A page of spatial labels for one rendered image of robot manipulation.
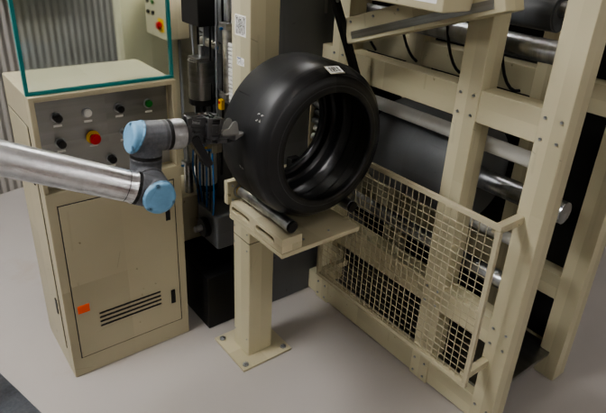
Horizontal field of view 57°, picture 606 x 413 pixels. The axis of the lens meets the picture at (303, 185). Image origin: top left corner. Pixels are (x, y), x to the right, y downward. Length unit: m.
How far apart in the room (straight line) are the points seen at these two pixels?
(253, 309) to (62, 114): 1.15
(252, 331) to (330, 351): 0.40
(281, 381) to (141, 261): 0.82
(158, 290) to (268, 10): 1.35
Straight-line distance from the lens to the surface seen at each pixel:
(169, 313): 2.76
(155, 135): 1.61
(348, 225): 2.15
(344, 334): 2.88
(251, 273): 2.44
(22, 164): 1.44
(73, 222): 2.33
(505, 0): 1.77
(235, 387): 2.60
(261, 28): 2.06
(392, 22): 2.04
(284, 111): 1.73
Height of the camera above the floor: 1.86
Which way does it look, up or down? 26 degrees down
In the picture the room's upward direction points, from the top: 3 degrees clockwise
